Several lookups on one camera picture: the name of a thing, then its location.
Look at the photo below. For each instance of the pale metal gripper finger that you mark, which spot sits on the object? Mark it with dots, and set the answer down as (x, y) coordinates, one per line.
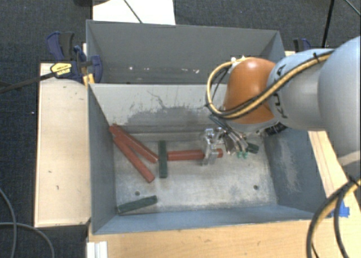
(209, 138)
(209, 159)

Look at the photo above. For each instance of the red-brown block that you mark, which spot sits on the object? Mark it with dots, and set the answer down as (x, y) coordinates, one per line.
(184, 155)
(135, 144)
(134, 161)

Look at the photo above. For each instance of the grey metal bin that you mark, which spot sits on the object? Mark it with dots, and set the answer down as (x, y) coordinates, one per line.
(197, 189)

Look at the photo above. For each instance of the dark green flat block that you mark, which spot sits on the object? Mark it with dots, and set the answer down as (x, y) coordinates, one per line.
(137, 204)
(162, 159)

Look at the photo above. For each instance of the pale wood board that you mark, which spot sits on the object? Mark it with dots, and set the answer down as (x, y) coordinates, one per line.
(62, 150)

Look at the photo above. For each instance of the black cylinder on white bracket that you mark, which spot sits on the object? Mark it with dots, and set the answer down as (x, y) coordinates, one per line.
(275, 129)

